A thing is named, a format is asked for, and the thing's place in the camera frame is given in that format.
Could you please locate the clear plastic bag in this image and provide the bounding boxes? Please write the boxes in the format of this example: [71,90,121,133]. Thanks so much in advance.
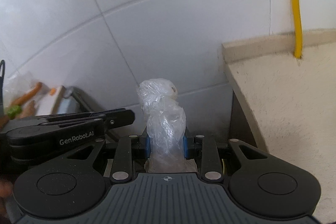
[137,79,197,173]

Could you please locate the steel side counter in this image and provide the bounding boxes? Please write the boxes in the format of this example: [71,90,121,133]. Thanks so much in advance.
[52,86,104,114]

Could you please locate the orange carrot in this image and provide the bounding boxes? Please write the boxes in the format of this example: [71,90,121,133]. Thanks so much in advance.
[11,82,43,106]

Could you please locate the yellow pipe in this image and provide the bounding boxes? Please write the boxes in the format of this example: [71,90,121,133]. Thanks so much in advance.
[291,0,303,59]

